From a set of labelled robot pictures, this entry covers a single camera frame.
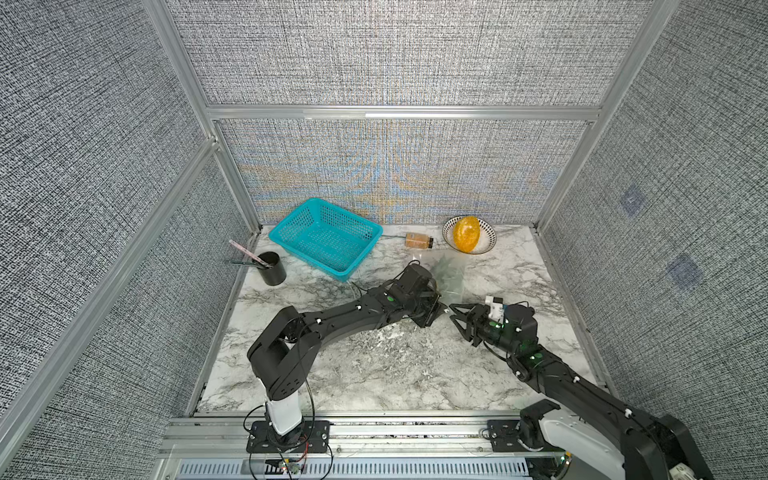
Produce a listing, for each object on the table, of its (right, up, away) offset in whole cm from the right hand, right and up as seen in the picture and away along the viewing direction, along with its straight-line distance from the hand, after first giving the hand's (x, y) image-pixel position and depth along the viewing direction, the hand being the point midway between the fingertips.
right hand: (449, 303), depth 78 cm
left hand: (+3, 0, +1) cm, 3 cm away
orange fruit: (+14, +21, +31) cm, 39 cm away
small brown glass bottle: (-4, +18, +33) cm, 38 cm away
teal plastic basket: (-39, +19, +39) cm, 58 cm away
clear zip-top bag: (+4, +6, +19) cm, 21 cm away
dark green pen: (-60, +10, +14) cm, 62 cm away
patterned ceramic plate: (+22, +20, +36) cm, 46 cm away
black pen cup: (-54, +6, +23) cm, 59 cm away
